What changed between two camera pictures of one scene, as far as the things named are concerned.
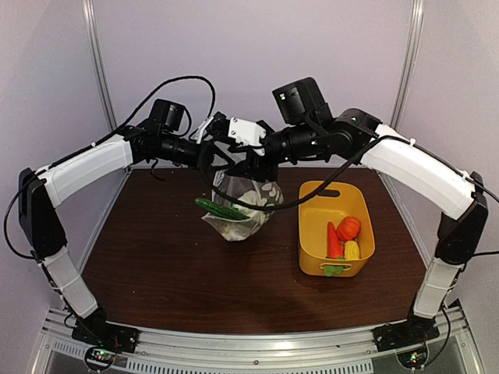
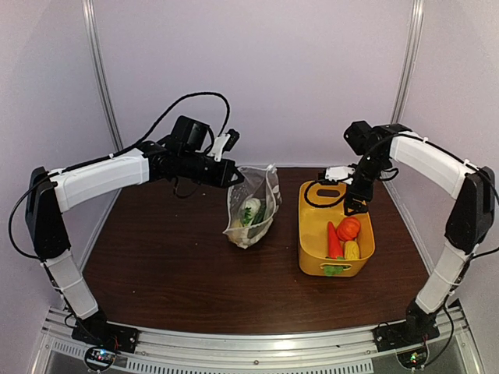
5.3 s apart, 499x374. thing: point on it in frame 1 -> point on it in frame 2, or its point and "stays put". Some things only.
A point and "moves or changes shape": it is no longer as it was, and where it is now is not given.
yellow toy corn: [351, 250] stays put
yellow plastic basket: [334, 201] stays put
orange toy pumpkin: [348, 228] stays put
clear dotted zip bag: [260, 199] moves or changes shape
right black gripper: [257, 168] -> [350, 202]
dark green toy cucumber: [221, 211] -> [260, 216]
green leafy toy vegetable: [333, 270] stays put
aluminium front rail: [450, 350] stays put
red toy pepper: [335, 246] stays put
